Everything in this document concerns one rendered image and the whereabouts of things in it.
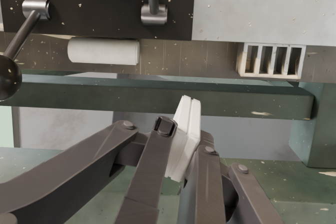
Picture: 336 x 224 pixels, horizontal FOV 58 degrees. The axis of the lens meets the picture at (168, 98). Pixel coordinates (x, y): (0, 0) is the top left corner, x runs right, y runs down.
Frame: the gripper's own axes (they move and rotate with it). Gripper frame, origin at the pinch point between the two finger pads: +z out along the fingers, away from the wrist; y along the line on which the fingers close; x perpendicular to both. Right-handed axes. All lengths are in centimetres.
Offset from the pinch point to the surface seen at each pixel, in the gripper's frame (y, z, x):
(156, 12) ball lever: -5.8, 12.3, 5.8
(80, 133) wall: -68, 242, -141
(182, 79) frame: 1, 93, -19
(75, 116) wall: -76, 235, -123
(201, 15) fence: -1.5, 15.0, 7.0
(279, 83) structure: 21, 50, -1
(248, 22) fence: 3.4, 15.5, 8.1
